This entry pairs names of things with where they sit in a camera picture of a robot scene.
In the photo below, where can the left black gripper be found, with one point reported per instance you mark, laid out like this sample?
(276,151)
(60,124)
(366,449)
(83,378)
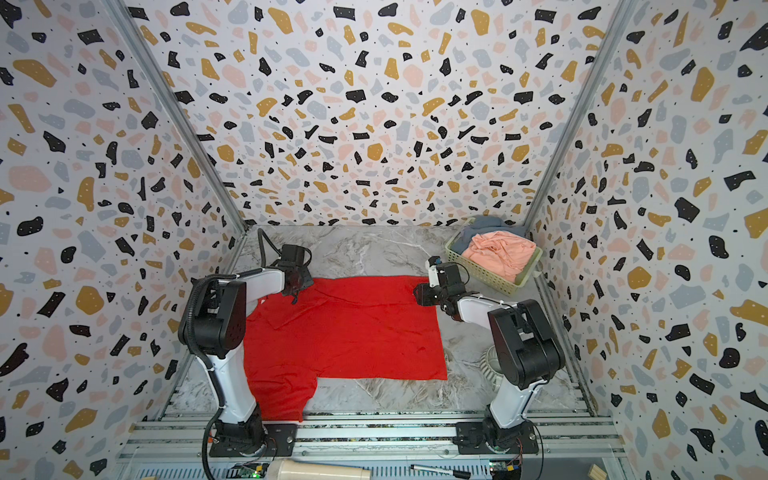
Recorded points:
(304,276)

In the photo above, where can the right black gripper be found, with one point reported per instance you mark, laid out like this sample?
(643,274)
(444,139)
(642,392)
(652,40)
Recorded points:
(424,293)

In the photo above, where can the red t shirt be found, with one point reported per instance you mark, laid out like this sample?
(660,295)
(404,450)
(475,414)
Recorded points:
(347,328)

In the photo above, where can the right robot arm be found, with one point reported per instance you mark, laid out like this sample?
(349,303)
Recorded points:
(526,348)

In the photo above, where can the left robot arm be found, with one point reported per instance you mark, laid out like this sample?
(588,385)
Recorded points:
(213,328)

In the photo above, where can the pale green plastic basket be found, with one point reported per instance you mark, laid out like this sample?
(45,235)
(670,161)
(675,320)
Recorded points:
(489,278)

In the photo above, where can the pink t shirt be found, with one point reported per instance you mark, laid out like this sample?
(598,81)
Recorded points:
(501,253)

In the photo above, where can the grey-blue t shirt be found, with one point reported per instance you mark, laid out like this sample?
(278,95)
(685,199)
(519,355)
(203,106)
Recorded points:
(482,225)

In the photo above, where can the black marker pen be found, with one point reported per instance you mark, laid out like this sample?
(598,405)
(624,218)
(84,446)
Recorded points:
(458,474)

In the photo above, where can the beige cylinder roll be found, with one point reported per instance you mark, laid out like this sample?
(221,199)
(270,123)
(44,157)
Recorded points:
(286,469)

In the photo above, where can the green circuit board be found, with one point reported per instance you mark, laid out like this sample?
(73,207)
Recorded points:
(249,470)

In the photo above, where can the small wooden block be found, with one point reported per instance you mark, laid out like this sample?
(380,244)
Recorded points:
(595,472)

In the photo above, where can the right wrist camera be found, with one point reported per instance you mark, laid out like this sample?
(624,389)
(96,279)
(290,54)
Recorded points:
(432,265)

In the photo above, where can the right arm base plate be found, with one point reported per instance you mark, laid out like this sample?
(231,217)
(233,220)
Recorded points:
(476,438)

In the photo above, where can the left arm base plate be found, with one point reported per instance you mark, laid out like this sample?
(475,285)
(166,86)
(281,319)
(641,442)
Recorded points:
(282,439)

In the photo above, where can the aluminium rail frame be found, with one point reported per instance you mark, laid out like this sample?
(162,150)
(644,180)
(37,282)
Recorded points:
(386,445)

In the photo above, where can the left aluminium corner post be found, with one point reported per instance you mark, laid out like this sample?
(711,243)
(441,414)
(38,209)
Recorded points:
(120,16)

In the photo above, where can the aluminium corner post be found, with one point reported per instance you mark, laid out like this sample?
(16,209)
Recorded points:
(120,16)
(615,28)

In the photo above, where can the right aluminium corner post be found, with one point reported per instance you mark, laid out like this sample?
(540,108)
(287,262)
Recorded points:
(615,28)

